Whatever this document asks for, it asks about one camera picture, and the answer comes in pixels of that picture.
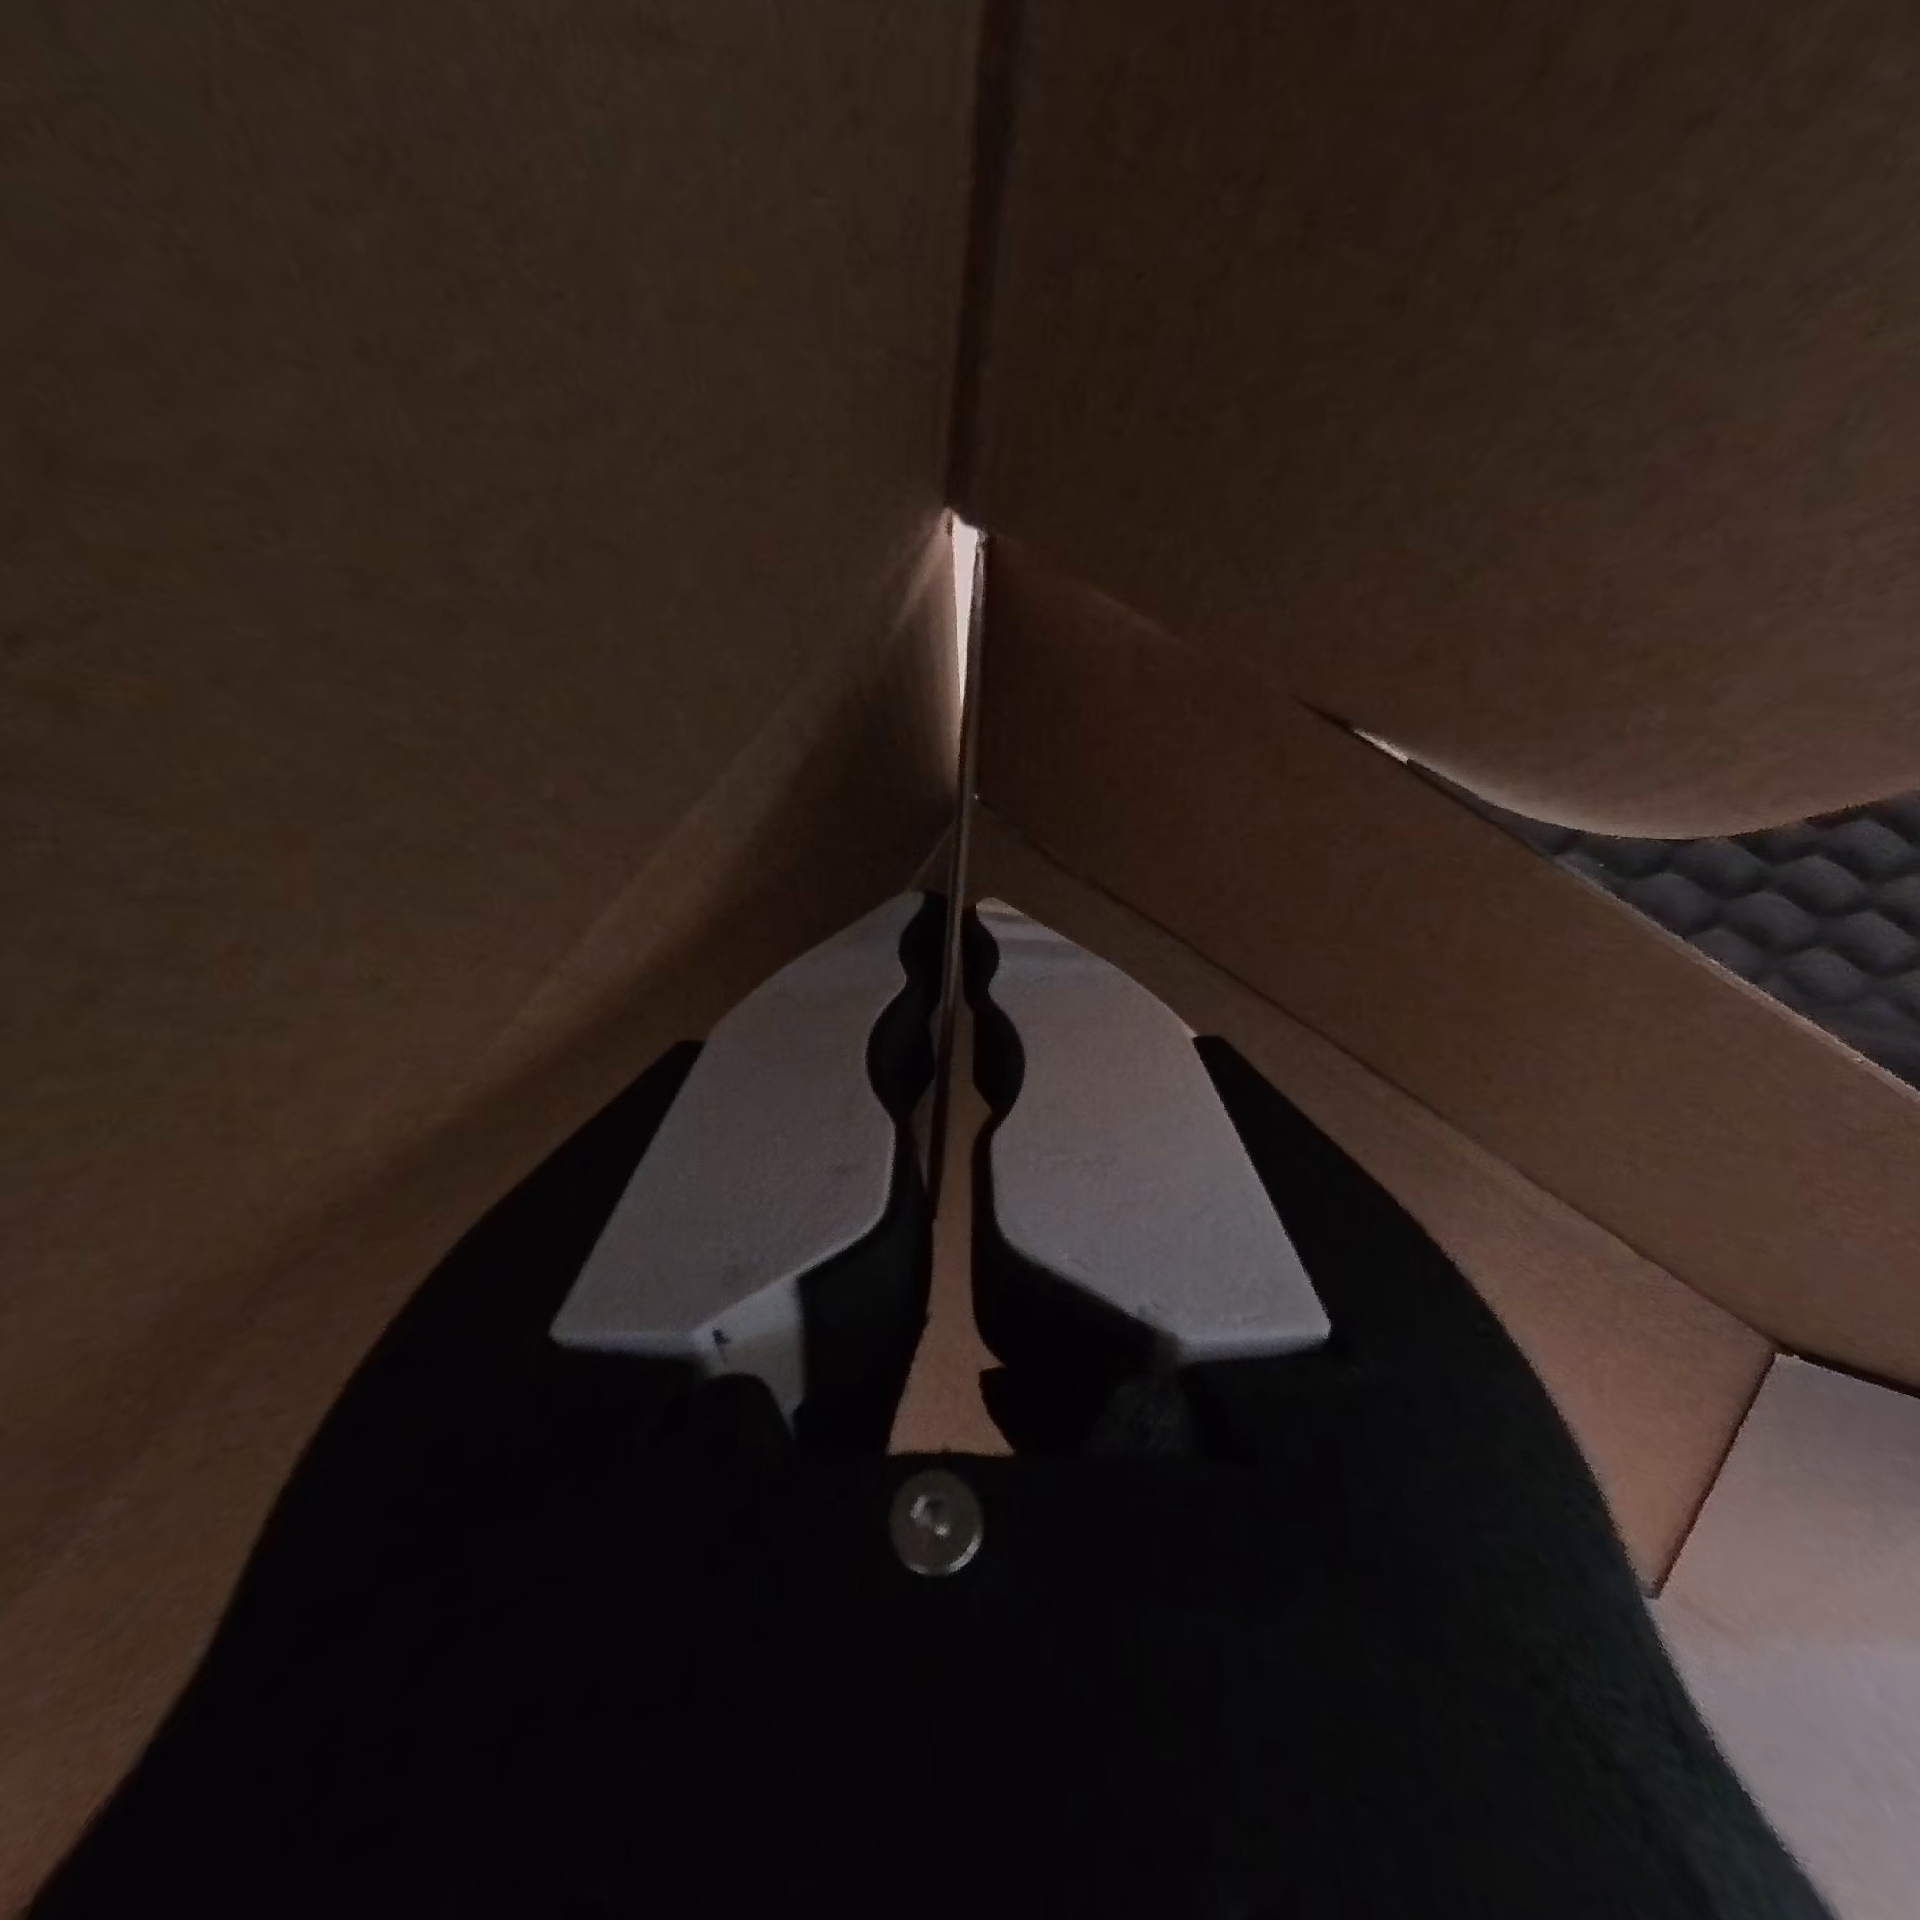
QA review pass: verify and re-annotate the dark honeycomb textured material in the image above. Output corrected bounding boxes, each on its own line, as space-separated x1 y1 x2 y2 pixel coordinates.
1541 801 1920 1097

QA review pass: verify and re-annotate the cardboard mailer box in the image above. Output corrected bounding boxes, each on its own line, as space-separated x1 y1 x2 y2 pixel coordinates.
0 0 1920 1920

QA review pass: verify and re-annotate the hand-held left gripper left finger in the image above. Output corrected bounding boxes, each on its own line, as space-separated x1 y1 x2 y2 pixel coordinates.
551 892 951 1431

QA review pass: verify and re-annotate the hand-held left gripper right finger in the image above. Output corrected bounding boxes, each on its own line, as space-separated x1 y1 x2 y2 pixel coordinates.
974 903 1335 1453

